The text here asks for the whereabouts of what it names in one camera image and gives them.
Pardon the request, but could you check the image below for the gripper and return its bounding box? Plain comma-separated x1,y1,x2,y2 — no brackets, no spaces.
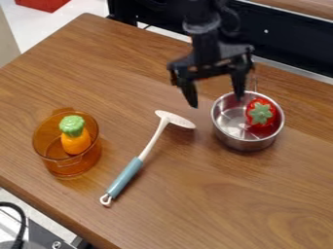
166,30,257,109

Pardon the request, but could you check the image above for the silver pot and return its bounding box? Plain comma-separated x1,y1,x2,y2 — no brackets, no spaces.
209,90,286,152

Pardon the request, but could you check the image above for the red toy strawberry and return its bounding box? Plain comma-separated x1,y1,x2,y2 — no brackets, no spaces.
244,97,278,130

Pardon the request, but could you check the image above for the white and blue spatula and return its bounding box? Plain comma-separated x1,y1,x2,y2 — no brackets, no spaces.
98,109,199,208

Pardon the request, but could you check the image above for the orange toy carrot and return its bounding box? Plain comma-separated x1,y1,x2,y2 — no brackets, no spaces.
58,115,93,156

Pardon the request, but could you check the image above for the orange transparent cup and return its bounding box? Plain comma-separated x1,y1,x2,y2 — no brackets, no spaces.
31,107,104,179

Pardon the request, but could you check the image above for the red box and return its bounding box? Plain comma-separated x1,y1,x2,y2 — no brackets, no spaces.
14,0,73,14

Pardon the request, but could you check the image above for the black cable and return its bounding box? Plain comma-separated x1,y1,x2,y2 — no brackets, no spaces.
0,201,29,249

